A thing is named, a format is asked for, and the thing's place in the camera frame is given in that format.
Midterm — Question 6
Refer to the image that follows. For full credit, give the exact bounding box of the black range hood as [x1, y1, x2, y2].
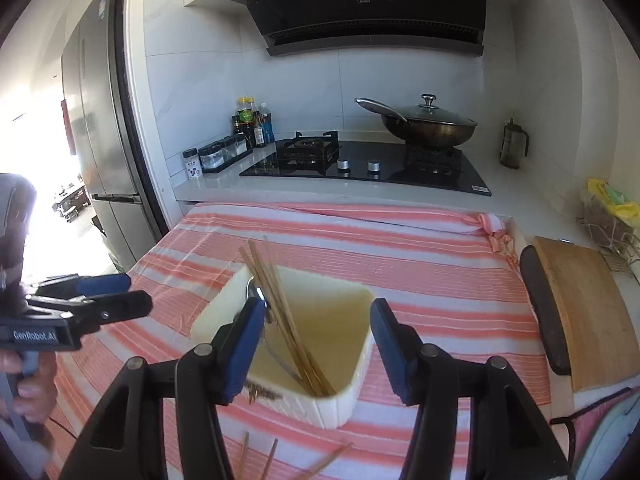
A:
[230, 0, 487, 56]

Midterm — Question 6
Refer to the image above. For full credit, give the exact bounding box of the small steel spoon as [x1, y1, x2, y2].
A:
[260, 330, 305, 387]

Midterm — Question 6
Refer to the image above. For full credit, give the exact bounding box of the dark glass kettle jar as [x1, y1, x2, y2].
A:
[499, 118, 529, 170]

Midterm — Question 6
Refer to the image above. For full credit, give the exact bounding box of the person's left hand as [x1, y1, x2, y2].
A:
[0, 349, 58, 425]

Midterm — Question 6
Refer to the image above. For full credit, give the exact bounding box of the wooden chopstick three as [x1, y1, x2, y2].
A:
[302, 443, 352, 480]

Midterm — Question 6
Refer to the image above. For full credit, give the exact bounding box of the wooden chopstick seven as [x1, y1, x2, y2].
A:
[247, 238, 338, 398]

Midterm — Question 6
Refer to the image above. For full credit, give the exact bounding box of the cream utensil holder box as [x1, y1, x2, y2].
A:
[190, 262, 376, 430]

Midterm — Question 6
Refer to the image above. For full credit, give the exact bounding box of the wooden chopstick six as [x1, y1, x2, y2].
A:
[238, 245, 327, 399]

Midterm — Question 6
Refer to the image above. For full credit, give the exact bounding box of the white spice shaker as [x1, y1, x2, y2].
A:
[182, 148, 202, 180]

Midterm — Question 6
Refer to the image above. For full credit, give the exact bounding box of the large steel spoon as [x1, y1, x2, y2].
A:
[245, 276, 273, 324]

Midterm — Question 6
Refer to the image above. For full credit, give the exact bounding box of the black gas stove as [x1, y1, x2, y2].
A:
[241, 131, 491, 196]

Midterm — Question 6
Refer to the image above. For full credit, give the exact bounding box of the pink striped tablecloth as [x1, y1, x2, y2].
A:
[48, 204, 551, 479]

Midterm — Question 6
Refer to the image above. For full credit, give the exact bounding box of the wooden chopstick one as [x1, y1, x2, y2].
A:
[235, 431, 250, 480]

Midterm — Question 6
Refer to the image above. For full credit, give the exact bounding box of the wire basket with bags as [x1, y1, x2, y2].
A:
[580, 178, 639, 263]

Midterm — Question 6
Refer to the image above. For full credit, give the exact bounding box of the grey refrigerator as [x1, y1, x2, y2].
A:
[62, 0, 165, 271]

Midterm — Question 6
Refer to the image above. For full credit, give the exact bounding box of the wok with glass lid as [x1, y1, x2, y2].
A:
[355, 93, 477, 150]

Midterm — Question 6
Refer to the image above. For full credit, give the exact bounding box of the wooden cutting board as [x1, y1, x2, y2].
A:
[520, 236, 639, 392]

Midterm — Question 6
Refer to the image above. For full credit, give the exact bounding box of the spice jar rack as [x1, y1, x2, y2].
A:
[198, 134, 253, 174]

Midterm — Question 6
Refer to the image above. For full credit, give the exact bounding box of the sauce bottles group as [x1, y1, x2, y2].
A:
[232, 96, 274, 148]

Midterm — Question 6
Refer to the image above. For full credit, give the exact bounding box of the wooden chopstick two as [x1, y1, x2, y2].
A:
[259, 438, 279, 480]

